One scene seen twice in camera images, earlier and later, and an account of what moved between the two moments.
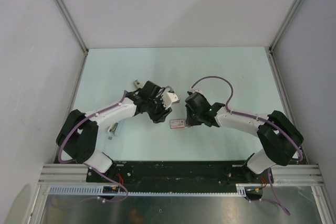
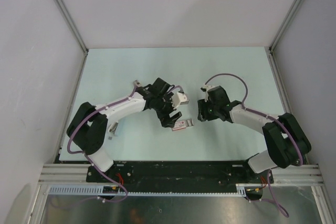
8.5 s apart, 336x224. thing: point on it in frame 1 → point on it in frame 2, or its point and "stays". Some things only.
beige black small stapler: (138, 84) stays
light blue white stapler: (112, 128) stays
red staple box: (179, 124) stays
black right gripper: (189, 121) → (202, 115)
